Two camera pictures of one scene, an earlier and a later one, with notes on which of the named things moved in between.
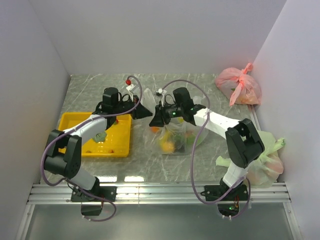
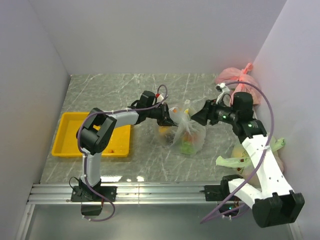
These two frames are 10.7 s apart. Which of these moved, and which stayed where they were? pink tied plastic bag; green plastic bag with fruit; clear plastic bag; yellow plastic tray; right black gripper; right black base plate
Moved: clear plastic bag; right black gripper
Stayed: right black base plate; green plastic bag with fruit; yellow plastic tray; pink tied plastic bag
